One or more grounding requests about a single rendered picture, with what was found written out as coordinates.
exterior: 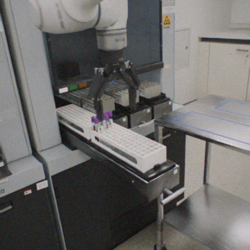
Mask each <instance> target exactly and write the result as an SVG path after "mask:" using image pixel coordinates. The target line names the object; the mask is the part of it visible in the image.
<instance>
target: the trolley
mask: <svg viewBox="0 0 250 250"><path fill-rule="evenodd" d="M153 123H154V131H155V142H158V143H160V144H161V145H163V137H162V127H164V128H167V129H171V130H174V131H177V132H180V133H182V134H185V135H188V136H191V137H194V138H197V139H200V140H204V141H206V147H205V165H204V174H203V185H202V186H201V187H200V188H199V189H198V190H196V191H195V192H194V193H193V194H191V195H190V196H189V197H188V198H186V199H185V200H184V201H183V202H181V203H180V204H179V205H178V206H176V207H175V208H174V209H173V210H171V211H170V212H169V213H168V214H166V215H165V216H164V215H163V205H162V204H160V202H161V201H162V200H163V194H162V195H160V196H158V197H156V212H157V243H156V244H155V245H154V250H167V249H166V243H165V242H164V223H165V224H167V225H169V226H170V227H172V228H174V229H175V230H177V231H178V232H180V233H181V234H183V235H185V236H186V237H187V238H189V239H190V240H192V241H194V242H195V243H197V244H199V245H200V246H202V247H204V248H205V249H206V250H250V202H249V201H247V200H245V199H242V198H240V197H237V196H235V195H233V194H231V193H229V192H226V191H224V190H222V189H220V188H218V187H215V186H213V185H211V184H209V167H210V152H211V143H213V144H216V145H218V146H221V147H224V148H228V149H231V150H234V151H237V152H240V153H243V154H246V155H250V101H244V100H240V99H234V98H229V97H223V96H218V95H212V94H209V95H207V96H205V97H203V98H200V99H198V100H196V101H193V102H192V103H190V104H187V105H185V106H183V107H181V108H179V109H176V110H174V111H172V112H171V113H168V114H166V115H164V116H162V117H160V118H157V119H155V120H153Z"/></svg>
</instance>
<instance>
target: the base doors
mask: <svg viewBox="0 0 250 250"><path fill-rule="evenodd" d="M236 49H240V50H248V52H246V51H237V50H236ZM226 53H232V54H233V55H226ZM246 55H249V57H246ZM245 59H246V60H247V61H246V64H245ZM209 94H212V95H218V96H223V97H229V98H234V99H240V100H244V101H250V45H245V44H229V43H213V42H199V61H198V86H197V100H198V99H200V98H203V97H205V96H207V95H209Z"/></svg>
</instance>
